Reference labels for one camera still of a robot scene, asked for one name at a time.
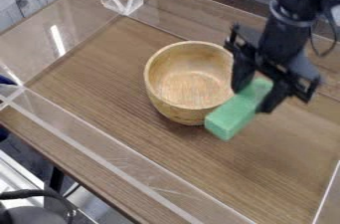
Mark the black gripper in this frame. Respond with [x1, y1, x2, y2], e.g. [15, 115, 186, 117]
[224, 24, 322, 113]

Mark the green rectangular block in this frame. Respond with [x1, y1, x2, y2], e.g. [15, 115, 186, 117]
[204, 78, 272, 140]

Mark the brown wooden bowl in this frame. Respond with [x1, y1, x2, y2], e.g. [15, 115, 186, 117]
[144, 41, 234, 125]

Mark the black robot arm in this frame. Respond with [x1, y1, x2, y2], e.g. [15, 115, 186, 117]
[224, 0, 340, 113]

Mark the black table leg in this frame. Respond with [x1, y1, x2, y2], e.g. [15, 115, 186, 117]
[50, 167, 66, 192]

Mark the clear acrylic tray wall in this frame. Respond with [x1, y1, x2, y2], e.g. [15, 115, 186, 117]
[0, 0, 340, 224]

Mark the black cable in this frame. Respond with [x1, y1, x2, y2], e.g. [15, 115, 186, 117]
[0, 188, 78, 224]

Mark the black metal bracket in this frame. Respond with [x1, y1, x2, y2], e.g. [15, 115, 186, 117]
[44, 188, 99, 224]

